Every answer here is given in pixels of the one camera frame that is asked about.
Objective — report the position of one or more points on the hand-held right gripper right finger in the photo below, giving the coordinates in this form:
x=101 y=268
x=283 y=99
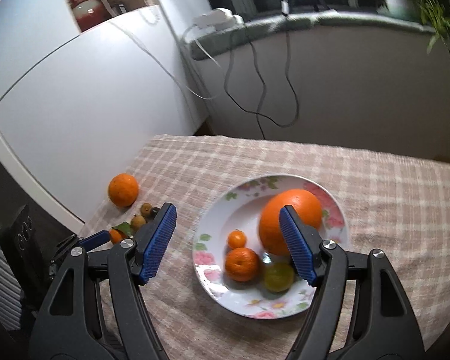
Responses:
x=296 y=240

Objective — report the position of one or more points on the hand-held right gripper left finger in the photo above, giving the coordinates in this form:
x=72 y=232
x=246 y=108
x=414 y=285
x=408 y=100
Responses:
x=159 y=240

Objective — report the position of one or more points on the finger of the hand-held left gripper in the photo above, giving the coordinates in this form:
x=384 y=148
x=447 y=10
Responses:
x=95 y=239

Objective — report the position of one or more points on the tangerine with green leaf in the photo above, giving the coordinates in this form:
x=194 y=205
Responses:
x=115 y=235

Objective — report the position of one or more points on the large orange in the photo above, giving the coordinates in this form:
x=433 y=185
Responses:
x=123 y=190
x=300 y=206

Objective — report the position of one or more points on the green round fruit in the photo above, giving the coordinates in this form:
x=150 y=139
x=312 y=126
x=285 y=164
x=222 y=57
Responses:
x=277 y=275

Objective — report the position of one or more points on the white floral plate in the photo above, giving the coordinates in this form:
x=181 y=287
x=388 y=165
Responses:
x=243 y=217

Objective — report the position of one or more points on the medium tangerine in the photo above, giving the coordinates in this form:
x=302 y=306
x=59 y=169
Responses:
x=242 y=264

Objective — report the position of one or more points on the small tangerine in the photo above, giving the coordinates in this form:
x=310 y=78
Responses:
x=236 y=239

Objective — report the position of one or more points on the small dark fruit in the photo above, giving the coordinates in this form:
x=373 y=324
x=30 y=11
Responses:
x=155 y=212

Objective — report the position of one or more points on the small brown fruit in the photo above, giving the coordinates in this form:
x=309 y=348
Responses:
x=138 y=220
x=146 y=208

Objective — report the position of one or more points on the checked beige tablecloth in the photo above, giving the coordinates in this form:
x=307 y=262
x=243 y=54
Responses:
x=378 y=195

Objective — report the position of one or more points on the white cabinet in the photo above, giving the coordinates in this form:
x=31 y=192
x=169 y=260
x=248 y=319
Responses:
x=78 y=101

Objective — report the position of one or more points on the grey windowsill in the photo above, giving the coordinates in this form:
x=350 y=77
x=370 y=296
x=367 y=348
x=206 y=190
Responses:
x=217 y=41

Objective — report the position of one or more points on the white power strip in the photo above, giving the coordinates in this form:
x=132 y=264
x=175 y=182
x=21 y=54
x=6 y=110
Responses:
x=213 y=17

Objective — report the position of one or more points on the small black object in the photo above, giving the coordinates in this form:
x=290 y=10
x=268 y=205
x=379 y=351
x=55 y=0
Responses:
x=119 y=7

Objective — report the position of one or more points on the red and white pot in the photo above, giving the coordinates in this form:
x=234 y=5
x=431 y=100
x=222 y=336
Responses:
x=84 y=3

